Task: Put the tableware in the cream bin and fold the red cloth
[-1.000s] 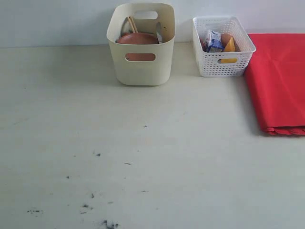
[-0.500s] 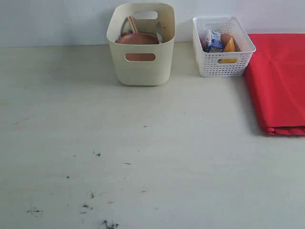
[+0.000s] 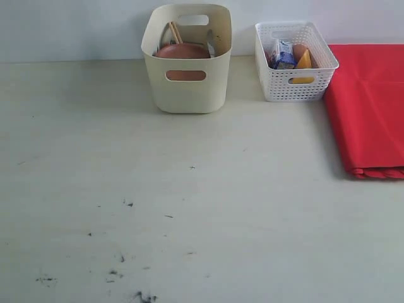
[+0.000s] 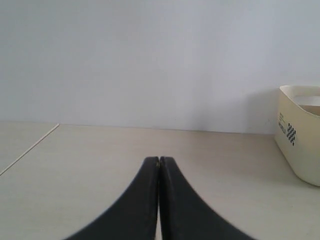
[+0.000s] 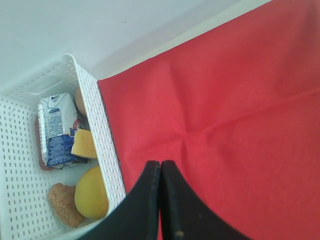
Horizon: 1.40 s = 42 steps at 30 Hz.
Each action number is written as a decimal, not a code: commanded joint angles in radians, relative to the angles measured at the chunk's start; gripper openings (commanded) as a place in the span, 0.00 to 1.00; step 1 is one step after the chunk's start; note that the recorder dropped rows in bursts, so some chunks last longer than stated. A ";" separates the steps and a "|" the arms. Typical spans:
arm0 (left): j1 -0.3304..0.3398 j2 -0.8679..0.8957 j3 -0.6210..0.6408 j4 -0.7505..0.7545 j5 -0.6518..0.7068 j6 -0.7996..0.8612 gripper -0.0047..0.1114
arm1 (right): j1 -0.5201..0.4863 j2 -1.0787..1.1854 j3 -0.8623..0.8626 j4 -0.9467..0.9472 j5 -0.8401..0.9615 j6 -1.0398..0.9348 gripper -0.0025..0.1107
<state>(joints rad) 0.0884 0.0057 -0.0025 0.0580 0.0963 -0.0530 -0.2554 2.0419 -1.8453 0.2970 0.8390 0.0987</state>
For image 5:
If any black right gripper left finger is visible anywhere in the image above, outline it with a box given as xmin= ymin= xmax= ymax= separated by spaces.
xmin=80 ymin=160 xmax=160 ymax=240

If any yellow lemon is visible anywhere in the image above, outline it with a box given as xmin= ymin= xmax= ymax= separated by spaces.
xmin=74 ymin=165 xmax=109 ymax=220

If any red tablecloth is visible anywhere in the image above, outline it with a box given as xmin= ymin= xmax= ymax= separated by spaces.
xmin=98 ymin=0 xmax=320 ymax=240

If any orange cheese wedge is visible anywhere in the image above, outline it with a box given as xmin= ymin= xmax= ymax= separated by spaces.
xmin=71 ymin=128 xmax=97 ymax=159

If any small milk carton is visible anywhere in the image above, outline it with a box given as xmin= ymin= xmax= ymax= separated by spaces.
xmin=37 ymin=92 xmax=89 ymax=170

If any fried chicken nugget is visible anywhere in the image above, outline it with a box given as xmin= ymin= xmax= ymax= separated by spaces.
xmin=47 ymin=183 xmax=85 ymax=228

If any brown egg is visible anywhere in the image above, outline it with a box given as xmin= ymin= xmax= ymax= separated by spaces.
xmin=75 ymin=87 xmax=87 ymax=117

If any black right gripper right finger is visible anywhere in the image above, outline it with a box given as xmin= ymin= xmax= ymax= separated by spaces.
xmin=159 ymin=160 xmax=248 ymax=240

